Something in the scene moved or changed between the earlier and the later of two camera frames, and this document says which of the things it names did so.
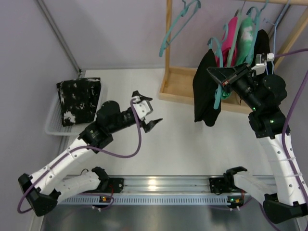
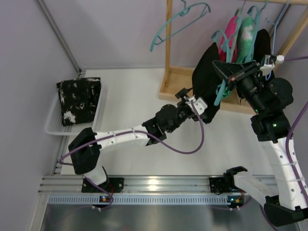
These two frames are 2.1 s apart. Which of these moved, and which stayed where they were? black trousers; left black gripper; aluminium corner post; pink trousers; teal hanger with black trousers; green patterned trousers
Moved: teal hanger with black trousers; left black gripper
Stayed: green patterned trousers; aluminium corner post; black trousers; pink trousers
